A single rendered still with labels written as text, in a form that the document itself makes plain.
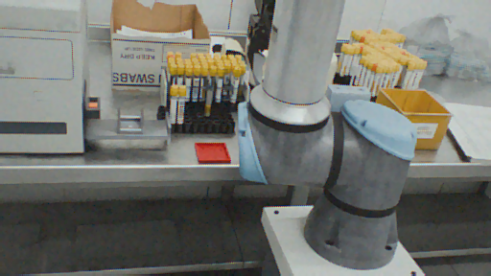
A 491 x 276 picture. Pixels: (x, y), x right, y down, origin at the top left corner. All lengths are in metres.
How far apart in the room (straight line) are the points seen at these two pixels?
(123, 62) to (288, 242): 0.66
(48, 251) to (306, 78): 1.24
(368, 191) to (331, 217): 0.08
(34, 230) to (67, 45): 0.97
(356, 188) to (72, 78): 0.54
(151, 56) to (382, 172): 0.71
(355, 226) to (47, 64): 0.59
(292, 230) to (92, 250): 0.98
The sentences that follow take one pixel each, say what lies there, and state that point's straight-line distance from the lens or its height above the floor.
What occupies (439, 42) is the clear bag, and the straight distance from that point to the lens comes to 1.77.
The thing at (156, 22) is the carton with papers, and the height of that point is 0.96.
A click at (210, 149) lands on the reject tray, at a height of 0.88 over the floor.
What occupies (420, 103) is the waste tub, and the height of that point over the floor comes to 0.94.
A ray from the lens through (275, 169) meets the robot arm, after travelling 0.70.
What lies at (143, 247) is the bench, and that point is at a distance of 1.71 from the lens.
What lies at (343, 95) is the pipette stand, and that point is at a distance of 1.23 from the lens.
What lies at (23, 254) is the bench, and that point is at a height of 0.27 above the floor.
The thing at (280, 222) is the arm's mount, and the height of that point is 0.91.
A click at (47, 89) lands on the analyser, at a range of 0.98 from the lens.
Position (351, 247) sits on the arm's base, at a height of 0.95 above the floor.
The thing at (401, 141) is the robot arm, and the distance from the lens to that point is 0.72.
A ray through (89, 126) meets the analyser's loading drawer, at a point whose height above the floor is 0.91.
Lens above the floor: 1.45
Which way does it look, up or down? 30 degrees down
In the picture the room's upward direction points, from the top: 9 degrees clockwise
